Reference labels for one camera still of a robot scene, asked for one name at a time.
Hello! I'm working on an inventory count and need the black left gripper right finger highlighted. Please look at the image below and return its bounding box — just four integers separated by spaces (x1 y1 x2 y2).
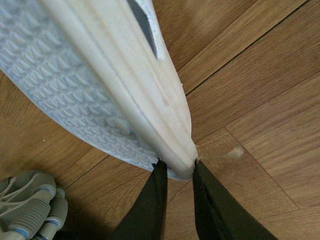
192 161 276 240

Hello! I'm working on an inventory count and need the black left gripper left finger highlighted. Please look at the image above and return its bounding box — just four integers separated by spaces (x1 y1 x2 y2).
108 159 168 240

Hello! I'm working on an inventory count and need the light blue slipper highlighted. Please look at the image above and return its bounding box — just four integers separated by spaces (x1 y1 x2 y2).
0 0 198 182

